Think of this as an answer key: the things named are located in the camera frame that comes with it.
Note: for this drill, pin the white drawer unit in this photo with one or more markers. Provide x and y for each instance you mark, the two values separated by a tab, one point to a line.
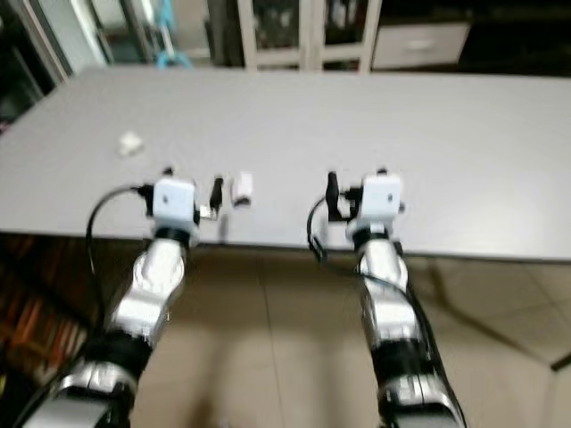
419	45

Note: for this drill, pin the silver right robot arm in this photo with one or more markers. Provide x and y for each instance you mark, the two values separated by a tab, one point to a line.
388	285

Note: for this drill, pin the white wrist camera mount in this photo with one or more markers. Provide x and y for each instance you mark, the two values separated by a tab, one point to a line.
384	194
176	201

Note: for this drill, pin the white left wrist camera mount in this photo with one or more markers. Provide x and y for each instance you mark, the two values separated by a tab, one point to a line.
176	201

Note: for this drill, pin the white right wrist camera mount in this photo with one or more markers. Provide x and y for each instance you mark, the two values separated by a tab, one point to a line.
384	194

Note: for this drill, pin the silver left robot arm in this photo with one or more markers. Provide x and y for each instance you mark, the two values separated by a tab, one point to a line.
156	285

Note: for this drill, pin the blue cleaning tool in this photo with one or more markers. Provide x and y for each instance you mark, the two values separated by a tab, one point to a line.
169	58

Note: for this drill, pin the white glass-door cabinet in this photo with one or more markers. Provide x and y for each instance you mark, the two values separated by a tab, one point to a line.
308	36

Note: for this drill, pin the crumpled white paper trash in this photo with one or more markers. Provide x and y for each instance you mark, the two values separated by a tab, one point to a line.
131	143

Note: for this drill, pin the brown wooden chair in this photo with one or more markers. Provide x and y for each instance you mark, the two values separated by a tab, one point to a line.
36	321

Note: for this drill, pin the grey framed glass door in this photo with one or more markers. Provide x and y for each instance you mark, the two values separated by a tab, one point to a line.
53	36

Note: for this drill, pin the small white folded trash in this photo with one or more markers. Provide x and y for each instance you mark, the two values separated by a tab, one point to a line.
242	188

